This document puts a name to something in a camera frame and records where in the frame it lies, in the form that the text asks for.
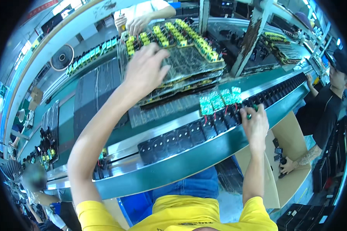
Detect row of green boards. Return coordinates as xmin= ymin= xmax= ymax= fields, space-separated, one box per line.
xmin=65 ymin=36 xmax=120 ymax=77

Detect person's left hand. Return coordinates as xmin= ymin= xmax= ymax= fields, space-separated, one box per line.
xmin=124 ymin=43 xmax=172 ymax=99

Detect person's legs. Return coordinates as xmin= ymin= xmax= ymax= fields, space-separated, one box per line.
xmin=152 ymin=166 xmax=220 ymax=200

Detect white round fan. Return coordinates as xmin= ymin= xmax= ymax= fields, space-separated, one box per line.
xmin=49 ymin=44 xmax=75 ymax=72

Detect pile of yellow component boards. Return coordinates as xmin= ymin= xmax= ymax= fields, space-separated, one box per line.
xmin=260 ymin=31 xmax=303 ymax=66

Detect worn metal post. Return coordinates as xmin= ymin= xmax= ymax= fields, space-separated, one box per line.
xmin=229 ymin=0 xmax=268 ymax=78

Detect person's body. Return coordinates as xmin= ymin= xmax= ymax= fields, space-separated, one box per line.
xmin=75 ymin=195 xmax=279 ymax=231

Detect person's right hand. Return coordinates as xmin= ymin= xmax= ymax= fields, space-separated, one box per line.
xmin=239 ymin=104 xmax=270 ymax=151

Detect tray of mixed components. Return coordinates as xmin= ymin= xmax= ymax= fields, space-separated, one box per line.
xmin=34 ymin=100 xmax=60 ymax=171

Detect stack of circuit board trays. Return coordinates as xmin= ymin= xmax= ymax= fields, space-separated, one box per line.
xmin=118 ymin=18 xmax=227 ymax=106

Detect heap of black boxes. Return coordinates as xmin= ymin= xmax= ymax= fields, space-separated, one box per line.
xmin=276 ymin=203 xmax=337 ymax=231

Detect cluster of black adapter units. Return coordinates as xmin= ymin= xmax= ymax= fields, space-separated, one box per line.
xmin=92 ymin=148 xmax=114 ymax=181

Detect green circuit board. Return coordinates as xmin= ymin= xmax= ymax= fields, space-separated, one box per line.
xmin=231 ymin=86 xmax=243 ymax=104
xmin=220 ymin=88 xmax=235 ymax=106
xmin=199 ymin=95 xmax=215 ymax=116
xmin=209 ymin=91 xmax=225 ymax=111

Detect row of black adapter housings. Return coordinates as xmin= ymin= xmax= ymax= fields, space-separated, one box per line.
xmin=137 ymin=72 xmax=307 ymax=166

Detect black ribbed mat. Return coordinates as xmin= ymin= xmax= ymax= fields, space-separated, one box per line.
xmin=73 ymin=57 xmax=130 ymax=140

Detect green handled screwdriver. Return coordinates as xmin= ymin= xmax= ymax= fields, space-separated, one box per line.
xmin=247 ymin=104 xmax=259 ymax=120

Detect blue plastic crate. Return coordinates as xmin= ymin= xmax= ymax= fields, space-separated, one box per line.
xmin=118 ymin=191 xmax=163 ymax=227

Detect brown cardboard box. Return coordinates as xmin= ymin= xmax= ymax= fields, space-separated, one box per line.
xmin=234 ymin=111 xmax=313 ymax=209

